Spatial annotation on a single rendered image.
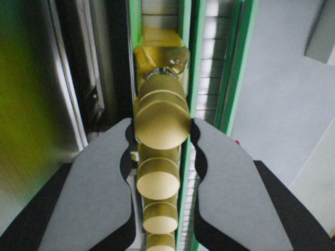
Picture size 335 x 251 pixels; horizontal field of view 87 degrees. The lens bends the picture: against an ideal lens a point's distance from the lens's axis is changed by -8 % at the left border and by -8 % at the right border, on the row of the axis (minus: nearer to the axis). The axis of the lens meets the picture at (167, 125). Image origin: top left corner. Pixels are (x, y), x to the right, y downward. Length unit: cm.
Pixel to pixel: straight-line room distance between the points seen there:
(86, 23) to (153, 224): 42
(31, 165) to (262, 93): 58
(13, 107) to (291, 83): 64
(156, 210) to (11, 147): 14
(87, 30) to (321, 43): 57
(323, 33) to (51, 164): 63
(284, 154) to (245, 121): 24
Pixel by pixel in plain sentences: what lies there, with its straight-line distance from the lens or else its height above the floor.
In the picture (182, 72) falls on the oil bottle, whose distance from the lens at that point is 18.
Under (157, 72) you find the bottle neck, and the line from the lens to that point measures 16.
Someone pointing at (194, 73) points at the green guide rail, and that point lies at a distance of 31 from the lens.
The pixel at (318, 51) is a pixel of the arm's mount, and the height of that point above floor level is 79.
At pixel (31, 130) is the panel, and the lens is 22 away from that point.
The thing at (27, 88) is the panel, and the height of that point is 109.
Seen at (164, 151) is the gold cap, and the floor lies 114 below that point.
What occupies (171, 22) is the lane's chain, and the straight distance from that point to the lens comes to 38.
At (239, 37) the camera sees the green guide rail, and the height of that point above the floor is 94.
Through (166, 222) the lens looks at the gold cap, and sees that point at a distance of 20.
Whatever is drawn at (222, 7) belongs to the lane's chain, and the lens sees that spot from 39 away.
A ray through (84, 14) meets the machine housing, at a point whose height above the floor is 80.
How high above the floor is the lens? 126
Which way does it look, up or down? 57 degrees down
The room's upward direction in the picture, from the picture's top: 176 degrees clockwise
